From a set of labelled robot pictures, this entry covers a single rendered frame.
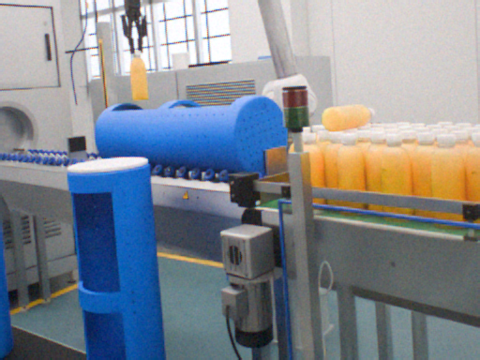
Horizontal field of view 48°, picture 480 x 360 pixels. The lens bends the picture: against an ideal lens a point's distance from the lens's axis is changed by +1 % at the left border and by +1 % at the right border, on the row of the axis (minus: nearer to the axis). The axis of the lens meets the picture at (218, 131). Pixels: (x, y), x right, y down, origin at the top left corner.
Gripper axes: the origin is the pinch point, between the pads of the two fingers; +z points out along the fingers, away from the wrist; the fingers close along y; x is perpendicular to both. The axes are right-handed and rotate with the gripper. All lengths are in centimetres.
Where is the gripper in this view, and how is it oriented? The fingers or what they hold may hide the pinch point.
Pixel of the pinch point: (136, 46)
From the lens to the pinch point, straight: 245.7
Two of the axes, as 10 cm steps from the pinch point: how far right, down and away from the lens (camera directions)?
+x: 6.9, 0.0, -7.2
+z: 0.8, 9.9, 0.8
